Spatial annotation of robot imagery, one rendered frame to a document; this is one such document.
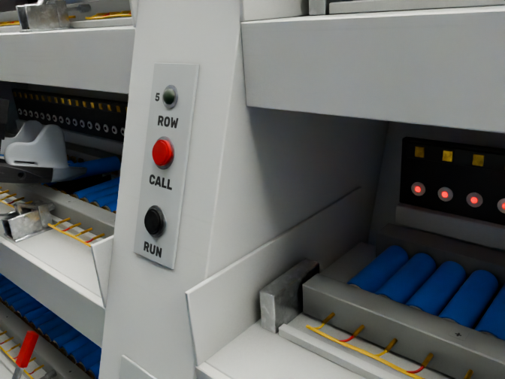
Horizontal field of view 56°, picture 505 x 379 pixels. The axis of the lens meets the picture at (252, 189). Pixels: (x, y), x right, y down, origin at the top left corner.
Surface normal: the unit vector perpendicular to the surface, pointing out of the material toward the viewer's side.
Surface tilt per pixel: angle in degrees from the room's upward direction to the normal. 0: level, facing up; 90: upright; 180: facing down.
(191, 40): 90
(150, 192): 90
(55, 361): 18
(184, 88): 90
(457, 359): 108
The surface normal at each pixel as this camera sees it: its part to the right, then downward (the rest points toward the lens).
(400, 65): -0.66, 0.31
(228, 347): -0.07, -0.93
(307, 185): 0.75, 0.19
